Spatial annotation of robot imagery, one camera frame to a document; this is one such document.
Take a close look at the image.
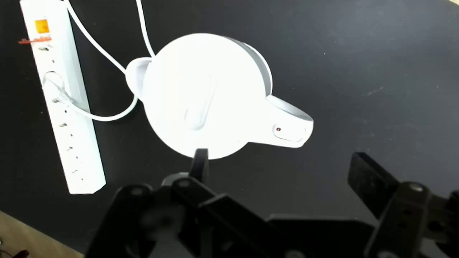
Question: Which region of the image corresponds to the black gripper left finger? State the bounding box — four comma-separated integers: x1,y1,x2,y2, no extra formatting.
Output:
160,146,232,226

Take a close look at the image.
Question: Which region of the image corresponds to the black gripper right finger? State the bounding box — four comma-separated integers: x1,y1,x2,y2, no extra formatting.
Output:
346,150,435,258

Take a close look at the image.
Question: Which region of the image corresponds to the white electric kettle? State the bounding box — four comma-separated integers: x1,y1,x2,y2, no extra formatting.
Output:
124,31,316,162

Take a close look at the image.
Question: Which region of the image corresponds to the white kettle base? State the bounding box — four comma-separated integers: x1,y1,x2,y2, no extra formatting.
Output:
237,38,276,98

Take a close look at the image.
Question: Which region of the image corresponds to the white power strip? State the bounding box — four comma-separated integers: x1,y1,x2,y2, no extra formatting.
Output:
19,0,108,196

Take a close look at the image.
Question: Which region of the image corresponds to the thin white kettle cable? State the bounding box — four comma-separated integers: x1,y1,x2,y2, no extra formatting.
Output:
42,0,158,123

